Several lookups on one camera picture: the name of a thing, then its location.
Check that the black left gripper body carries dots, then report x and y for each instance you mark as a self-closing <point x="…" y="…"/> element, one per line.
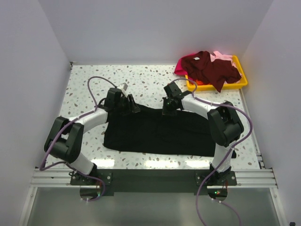
<point x="123" y="106"/>

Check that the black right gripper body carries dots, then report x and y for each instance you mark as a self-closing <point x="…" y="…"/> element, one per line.
<point x="168" y="108"/>

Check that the black t shirt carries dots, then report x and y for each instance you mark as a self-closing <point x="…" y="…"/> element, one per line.
<point x="149" y="131"/>

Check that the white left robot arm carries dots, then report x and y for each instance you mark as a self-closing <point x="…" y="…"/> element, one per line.
<point x="65" y="138"/>

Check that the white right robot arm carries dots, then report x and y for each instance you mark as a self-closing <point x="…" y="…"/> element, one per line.
<point x="224" y="123"/>

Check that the yellow plastic tray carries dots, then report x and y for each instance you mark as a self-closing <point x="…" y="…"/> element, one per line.
<point x="243" y="82"/>

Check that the magenta t shirt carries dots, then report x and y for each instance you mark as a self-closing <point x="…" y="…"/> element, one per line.
<point x="179" y="69"/>

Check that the orange red garment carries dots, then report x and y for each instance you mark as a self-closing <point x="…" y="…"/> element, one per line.
<point x="199" y="83"/>

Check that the maroon t shirt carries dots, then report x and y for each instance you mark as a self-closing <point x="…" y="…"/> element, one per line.
<point x="216" y="73"/>

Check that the light pink t shirt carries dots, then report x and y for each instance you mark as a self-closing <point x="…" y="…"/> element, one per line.
<point x="217" y="55"/>

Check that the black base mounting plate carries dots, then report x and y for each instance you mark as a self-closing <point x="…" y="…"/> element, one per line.
<point x="139" y="181"/>

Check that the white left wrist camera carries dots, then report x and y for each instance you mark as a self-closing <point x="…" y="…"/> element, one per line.
<point x="123" y="87"/>

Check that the aluminium frame rail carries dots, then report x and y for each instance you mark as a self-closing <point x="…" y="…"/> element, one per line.
<point x="249" y="171"/>

